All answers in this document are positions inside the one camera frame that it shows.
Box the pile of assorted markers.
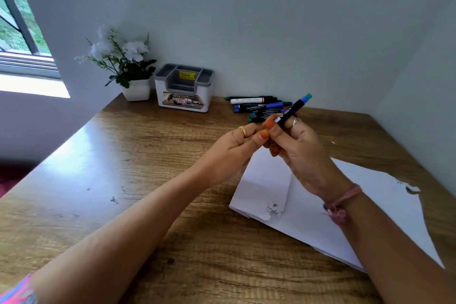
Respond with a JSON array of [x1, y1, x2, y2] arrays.
[[224, 95, 297, 123]]

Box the black teal-capped marker pen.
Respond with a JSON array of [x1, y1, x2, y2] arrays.
[[274, 93, 313, 129]]

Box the torn white paper sheet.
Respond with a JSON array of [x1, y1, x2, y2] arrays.
[[271, 158, 445, 274], [229, 146, 293, 222]]

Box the pink fabric wristband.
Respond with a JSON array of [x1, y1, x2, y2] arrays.
[[322, 184, 363, 226]]

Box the person's right forearm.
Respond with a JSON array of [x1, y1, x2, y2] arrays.
[[329, 190, 456, 304]]

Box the window with dark frame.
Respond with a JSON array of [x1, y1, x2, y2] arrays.
[[0, 0, 62, 80]]

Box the person's right hand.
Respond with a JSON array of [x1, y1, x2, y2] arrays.
[[263, 117, 354, 204]]

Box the white grey desk organizer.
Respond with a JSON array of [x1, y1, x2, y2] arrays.
[[154, 63, 215, 113]]

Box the white flower pot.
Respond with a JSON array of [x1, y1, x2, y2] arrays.
[[122, 79, 151, 102]]

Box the person's left hand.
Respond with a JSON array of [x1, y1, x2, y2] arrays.
[[194, 123, 270, 187]]

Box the white artificial flowers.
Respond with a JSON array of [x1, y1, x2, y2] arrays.
[[74, 25, 157, 89]]

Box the person's left forearm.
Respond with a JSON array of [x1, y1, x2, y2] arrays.
[[30, 164, 214, 304]]

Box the colourful patterned sleeve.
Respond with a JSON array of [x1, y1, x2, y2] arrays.
[[0, 273, 38, 304]]

